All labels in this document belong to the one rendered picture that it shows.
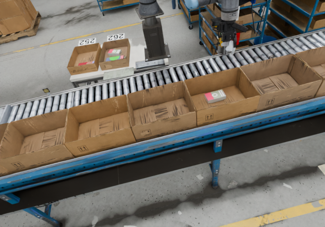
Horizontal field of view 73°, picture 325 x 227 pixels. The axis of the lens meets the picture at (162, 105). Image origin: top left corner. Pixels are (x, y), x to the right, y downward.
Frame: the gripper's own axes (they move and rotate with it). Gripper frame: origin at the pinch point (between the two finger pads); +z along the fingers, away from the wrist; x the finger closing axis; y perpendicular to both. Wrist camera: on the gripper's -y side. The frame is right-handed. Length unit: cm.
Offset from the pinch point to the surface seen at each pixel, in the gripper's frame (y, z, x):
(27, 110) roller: 164, 42, -55
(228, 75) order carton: -1.2, 21.3, -4.4
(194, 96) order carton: 24.7, 32.1, -4.7
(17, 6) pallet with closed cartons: 265, 14, -393
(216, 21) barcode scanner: -16, 4, -63
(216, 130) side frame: 22, 34, 29
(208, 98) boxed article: 16.7, 29.8, 3.5
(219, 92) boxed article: 7.8, 29.4, 1.4
